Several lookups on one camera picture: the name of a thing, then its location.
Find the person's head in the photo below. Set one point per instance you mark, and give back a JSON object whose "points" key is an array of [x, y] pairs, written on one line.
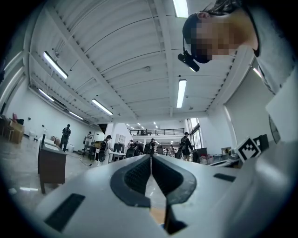
{"points": [[242, 30]]}

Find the person's gray shirt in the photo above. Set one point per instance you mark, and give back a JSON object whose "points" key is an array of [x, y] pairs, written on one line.
{"points": [[274, 46]]}

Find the dark wooden cabinet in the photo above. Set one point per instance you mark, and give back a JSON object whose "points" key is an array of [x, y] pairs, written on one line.
{"points": [[52, 165]]}

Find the long ceiling light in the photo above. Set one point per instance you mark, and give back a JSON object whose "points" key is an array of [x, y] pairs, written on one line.
{"points": [[102, 107], [55, 65], [76, 115], [181, 93], [180, 8], [46, 94]]}

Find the black head camera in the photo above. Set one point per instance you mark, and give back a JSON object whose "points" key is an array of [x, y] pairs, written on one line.
{"points": [[189, 61]]}

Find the dark wooden rack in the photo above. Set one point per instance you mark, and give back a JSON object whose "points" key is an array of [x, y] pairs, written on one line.
{"points": [[89, 152]]}

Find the cardboard box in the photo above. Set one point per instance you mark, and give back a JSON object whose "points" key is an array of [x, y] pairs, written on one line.
{"points": [[18, 133]]}

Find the white panelled cabinet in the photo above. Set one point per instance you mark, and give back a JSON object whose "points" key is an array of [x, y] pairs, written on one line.
{"points": [[120, 138]]}

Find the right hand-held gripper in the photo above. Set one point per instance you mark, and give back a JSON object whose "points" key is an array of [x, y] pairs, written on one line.
{"points": [[249, 150]]}

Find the white table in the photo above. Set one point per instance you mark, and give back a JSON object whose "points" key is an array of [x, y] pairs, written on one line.
{"points": [[117, 154]]}

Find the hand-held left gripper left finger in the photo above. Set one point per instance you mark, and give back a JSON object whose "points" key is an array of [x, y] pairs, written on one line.
{"points": [[97, 204]]}

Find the wooden stool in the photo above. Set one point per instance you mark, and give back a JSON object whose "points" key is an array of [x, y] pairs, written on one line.
{"points": [[8, 133]]}

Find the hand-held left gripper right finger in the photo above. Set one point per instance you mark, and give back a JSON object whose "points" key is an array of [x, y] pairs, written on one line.
{"points": [[205, 197]]}

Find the black mezzanine railing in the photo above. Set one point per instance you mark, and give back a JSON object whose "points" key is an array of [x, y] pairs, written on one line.
{"points": [[157, 132]]}

